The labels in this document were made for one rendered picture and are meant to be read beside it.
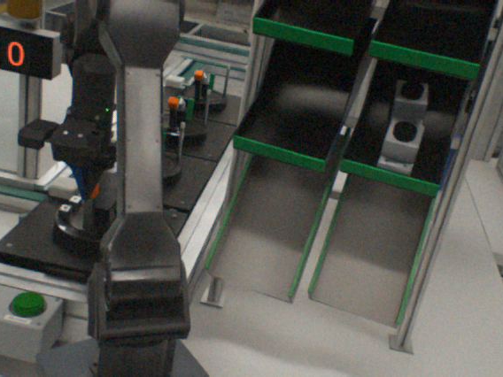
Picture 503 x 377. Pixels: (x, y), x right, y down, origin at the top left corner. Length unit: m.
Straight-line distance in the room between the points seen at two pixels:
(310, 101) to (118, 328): 0.50
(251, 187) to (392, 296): 0.26
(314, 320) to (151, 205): 0.60
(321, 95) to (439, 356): 0.49
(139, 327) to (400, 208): 0.53
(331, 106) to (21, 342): 0.53
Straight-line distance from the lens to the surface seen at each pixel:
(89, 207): 1.03
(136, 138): 0.63
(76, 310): 0.98
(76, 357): 0.72
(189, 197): 1.25
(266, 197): 1.02
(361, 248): 1.01
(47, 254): 1.05
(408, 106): 0.95
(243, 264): 0.99
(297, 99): 1.00
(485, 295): 1.42
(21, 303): 0.94
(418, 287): 1.12
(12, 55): 1.17
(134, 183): 0.63
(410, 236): 1.02
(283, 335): 1.12
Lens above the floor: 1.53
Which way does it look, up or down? 25 degrees down
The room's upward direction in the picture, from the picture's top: 11 degrees clockwise
